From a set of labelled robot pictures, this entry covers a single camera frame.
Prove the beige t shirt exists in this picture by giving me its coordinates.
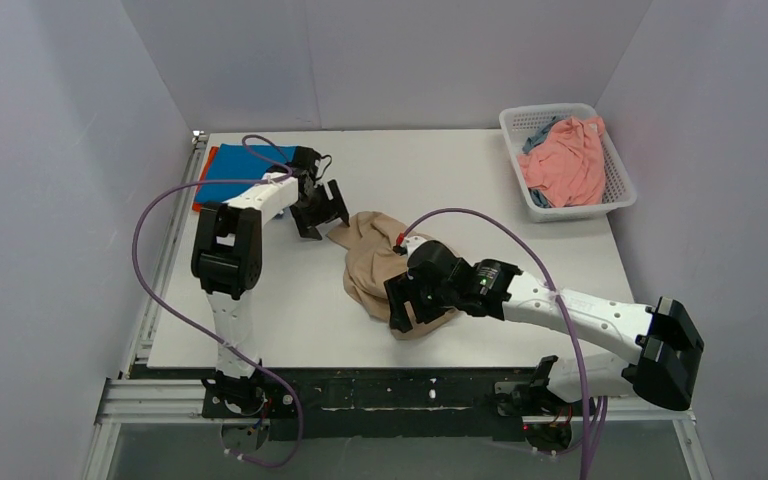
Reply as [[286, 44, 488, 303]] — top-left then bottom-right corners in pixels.
[[326, 211, 461, 342]]

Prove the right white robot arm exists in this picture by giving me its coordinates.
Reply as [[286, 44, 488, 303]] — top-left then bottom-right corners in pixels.
[[385, 236, 705, 411]]

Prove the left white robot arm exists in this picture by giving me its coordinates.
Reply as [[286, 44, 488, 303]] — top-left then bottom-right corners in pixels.
[[191, 171, 349, 405]]

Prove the folded blue t shirt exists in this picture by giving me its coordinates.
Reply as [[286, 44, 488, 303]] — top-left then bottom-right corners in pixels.
[[210, 144, 297, 202]]

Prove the folded orange t shirt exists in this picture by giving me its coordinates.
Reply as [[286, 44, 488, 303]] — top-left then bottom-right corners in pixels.
[[191, 146, 221, 213]]

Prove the pink t shirt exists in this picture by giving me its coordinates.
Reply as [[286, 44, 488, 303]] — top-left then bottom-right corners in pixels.
[[518, 116, 605, 208]]

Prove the grey blue garment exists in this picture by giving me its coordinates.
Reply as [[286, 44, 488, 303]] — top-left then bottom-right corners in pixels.
[[522, 116, 561, 154]]

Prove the white plastic basket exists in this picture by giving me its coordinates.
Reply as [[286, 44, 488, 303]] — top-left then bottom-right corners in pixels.
[[498, 103, 637, 223]]

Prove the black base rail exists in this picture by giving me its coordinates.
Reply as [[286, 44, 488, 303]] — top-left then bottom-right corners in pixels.
[[125, 364, 597, 444]]

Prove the aluminium frame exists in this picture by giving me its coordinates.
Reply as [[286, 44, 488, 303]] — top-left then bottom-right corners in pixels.
[[82, 130, 713, 480]]

